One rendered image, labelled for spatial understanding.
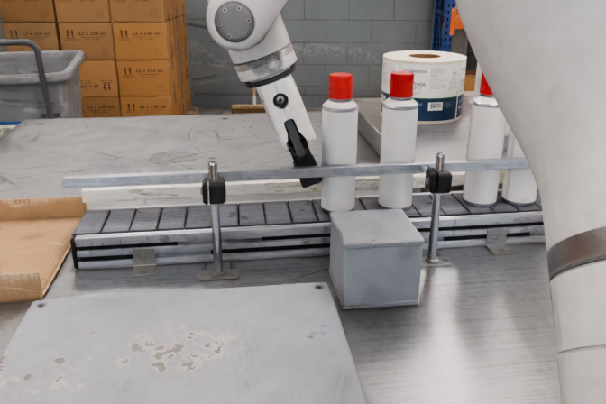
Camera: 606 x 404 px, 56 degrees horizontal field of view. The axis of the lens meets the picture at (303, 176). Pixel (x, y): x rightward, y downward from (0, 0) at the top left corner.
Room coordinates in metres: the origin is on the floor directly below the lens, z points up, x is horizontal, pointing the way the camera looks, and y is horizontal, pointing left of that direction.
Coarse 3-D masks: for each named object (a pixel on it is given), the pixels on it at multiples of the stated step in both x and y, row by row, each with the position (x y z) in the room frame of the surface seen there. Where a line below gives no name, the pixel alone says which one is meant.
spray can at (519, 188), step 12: (516, 144) 0.83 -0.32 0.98; (516, 156) 0.82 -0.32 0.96; (504, 180) 0.84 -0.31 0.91; (516, 180) 0.82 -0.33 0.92; (528, 180) 0.82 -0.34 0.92; (504, 192) 0.84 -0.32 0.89; (516, 192) 0.82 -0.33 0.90; (528, 192) 0.82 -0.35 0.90; (516, 204) 0.82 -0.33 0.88; (528, 204) 0.82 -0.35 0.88
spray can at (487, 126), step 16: (480, 96) 0.83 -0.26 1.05; (480, 112) 0.82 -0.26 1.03; (496, 112) 0.81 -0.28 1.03; (480, 128) 0.82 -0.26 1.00; (496, 128) 0.81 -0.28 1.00; (480, 144) 0.82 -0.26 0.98; (496, 144) 0.81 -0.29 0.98; (464, 176) 0.84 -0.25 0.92; (480, 176) 0.81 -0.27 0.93; (496, 176) 0.82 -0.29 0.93; (464, 192) 0.83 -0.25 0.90; (480, 192) 0.81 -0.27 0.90; (496, 192) 0.82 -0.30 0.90
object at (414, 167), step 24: (264, 168) 0.76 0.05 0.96; (288, 168) 0.76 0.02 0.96; (312, 168) 0.76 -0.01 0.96; (336, 168) 0.76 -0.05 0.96; (360, 168) 0.77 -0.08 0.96; (384, 168) 0.77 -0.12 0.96; (408, 168) 0.78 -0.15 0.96; (456, 168) 0.78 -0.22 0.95; (480, 168) 0.79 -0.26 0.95; (504, 168) 0.79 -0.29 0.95; (528, 168) 0.80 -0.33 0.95
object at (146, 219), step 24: (96, 216) 0.78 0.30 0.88; (120, 216) 0.78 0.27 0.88; (144, 216) 0.78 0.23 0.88; (168, 216) 0.78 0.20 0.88; (192, 216) 0.78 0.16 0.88; (240, 216) 0.78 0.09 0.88; (264, 216) 0.79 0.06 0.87; (288, 216) 0.78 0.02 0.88; (312, 216) 0.78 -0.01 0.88; (408, 216) 0.78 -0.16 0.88
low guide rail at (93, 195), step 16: (368, 176) 0.86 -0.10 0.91; (416, 176) 0.86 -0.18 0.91; (96, 192) 0.79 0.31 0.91; (112, 192) 0.80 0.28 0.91; (128, 192) 0.80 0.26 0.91; (144, 192) 0.80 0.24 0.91; (160, 192) 0.81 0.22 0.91; (176, 192) 0.81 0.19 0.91; (192, 192) 0.81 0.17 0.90; (208, 192) 0.81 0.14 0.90; (240, 192) 0.82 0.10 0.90; (256, 192) 0.82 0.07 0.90; (272, 192) 0.83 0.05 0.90; (288, 192) 0.83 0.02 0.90; (304, 192) 0.83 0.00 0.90
